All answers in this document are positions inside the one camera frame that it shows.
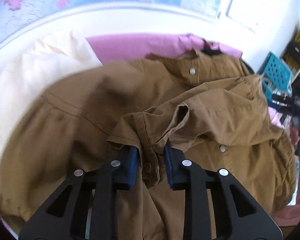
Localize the olive brown jacket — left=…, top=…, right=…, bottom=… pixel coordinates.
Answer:
left=0, top=52, right=296, bottom=239

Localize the person's right hand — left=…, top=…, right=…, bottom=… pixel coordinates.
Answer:
left=288, top=125, right=300, bottom=157

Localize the teal top basket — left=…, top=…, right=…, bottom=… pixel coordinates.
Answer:
left=257, top=52, right=292, bottom=101

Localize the black handbag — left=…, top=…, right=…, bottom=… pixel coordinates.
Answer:
left=287, top=41, right=300, bottom=65

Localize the black garment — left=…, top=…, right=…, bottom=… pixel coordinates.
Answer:
left=201, top=40, right=223, bottom=56

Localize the cream pillow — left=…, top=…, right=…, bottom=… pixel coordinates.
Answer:
left=0, top=33, right=101, bottom=159

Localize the pink daisy bed sheet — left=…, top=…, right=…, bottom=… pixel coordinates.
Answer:
left=0, top=32, right=294, bottom=230

